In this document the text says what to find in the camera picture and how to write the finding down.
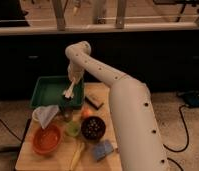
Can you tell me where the clear measuring cup with cloth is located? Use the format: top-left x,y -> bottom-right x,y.
32,105 -> 59,129

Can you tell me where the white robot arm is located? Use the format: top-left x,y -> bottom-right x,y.
65,41 -> 170,171

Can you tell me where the black cable left floor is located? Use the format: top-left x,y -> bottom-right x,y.
0,111 -> 32,154

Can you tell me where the yellow banana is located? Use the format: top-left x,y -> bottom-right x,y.
69,142 -> 85,171

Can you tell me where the dark blue device on floor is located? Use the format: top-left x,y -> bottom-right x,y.
183,92 -> 199,108

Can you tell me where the orange plastic bowl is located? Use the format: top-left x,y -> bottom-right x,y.
32,124 -> 62,155

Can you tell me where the black power cable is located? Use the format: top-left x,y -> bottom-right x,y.
162,103 -> 191,171

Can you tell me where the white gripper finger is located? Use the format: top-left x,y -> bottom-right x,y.
63,83 -> 74,98
66,81 -> 75,98

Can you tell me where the green plastic tray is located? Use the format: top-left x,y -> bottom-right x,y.
30,76 -> 84,109

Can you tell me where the orange fruit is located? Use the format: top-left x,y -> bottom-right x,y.
81,107 -> 93,119

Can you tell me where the dark bowl with beads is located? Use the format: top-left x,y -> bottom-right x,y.
81,116 -> 106,141

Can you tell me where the blue sponge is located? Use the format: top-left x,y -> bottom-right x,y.
92,139 -> 114,161

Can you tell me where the small green cup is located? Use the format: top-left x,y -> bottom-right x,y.
65,121 -> 81,137

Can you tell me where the small dark jar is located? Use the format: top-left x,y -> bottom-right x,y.
61,108 -> 73,122

